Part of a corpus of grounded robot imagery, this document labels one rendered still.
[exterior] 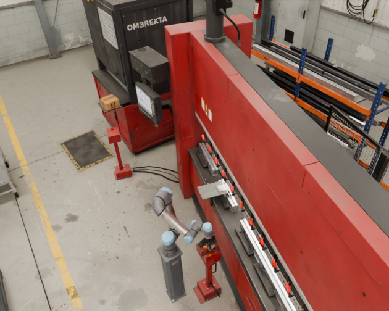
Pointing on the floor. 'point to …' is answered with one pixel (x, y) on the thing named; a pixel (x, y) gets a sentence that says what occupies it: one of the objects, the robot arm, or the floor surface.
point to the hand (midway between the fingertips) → (209, 249)
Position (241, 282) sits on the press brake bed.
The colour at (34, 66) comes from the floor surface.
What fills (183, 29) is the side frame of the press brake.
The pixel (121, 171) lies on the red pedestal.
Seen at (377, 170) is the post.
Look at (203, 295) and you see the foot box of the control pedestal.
